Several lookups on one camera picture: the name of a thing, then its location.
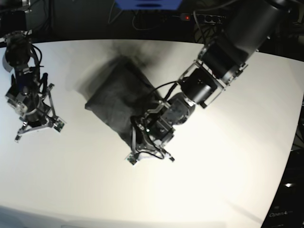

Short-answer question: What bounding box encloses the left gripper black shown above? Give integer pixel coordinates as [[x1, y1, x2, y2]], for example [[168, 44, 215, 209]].
[[130, 104, 174, 154]]

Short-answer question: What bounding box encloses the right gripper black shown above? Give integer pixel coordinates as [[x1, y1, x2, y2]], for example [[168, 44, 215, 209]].
[[6, 89, 55, 130]]

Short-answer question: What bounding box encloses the grey T-shirt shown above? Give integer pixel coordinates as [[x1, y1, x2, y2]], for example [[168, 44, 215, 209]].
[[85, 56, 161, 147]]

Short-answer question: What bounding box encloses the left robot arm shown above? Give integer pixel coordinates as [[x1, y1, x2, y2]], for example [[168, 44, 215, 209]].
[[131, 0, 293, 159]]

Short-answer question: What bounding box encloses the black power strip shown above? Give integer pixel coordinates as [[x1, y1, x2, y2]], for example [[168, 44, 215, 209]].
[[178, 13, 226, 24]]

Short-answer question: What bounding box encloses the blue plastic bin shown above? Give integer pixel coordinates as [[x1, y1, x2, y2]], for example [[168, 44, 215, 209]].
[[115, 0, 182, 10]]

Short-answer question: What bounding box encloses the black box with lettering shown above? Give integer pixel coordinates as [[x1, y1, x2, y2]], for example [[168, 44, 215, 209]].
[[261, 149, 304, 228]]

